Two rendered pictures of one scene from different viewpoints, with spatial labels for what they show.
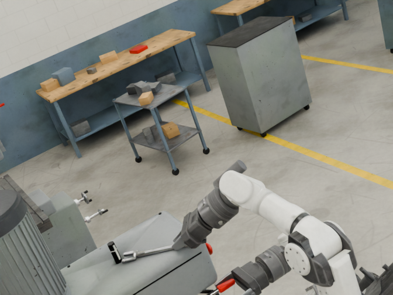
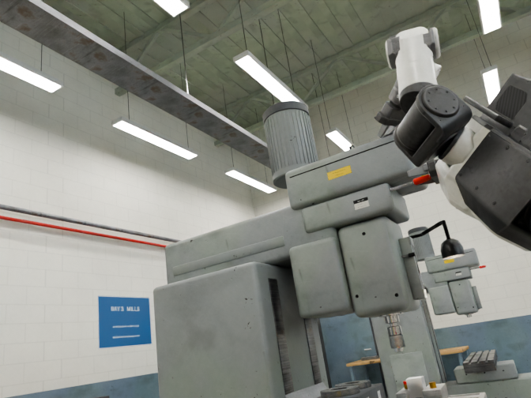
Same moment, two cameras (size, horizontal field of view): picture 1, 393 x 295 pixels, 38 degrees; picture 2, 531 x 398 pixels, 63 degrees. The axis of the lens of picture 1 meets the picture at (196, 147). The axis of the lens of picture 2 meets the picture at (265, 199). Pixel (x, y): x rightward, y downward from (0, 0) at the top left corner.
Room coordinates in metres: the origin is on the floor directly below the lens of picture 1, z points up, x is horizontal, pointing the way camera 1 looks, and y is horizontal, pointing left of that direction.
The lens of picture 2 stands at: (0.06, -0.64, 1.25)
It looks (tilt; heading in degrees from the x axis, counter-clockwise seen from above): 19 degrees up; 49
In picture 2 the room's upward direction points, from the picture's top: 9 degrees counter-clockwise
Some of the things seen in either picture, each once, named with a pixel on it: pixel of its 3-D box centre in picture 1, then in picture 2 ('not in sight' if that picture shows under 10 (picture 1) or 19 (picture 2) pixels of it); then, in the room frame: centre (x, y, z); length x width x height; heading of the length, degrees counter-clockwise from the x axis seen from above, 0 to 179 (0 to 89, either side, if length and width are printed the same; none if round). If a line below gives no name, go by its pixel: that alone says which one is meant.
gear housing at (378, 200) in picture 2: not in sight; (355, 215); (1.34, 0.35, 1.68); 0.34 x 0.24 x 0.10; 111
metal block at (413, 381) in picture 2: not in sight; (416, 386); (1.46, 0.35, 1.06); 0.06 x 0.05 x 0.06; 24
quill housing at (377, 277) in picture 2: not in sight; (378, 268); (1.35, 0.32, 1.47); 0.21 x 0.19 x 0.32; 21
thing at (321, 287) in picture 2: not in sight; (329, 279); (1.28, 0.49, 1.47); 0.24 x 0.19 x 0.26; 21
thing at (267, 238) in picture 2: not in sight; (254, 249); (1.17, 0.78, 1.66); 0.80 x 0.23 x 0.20; 111
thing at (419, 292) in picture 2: not in sight; (412, 268); (1.39, 0.21, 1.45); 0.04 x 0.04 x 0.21; 21
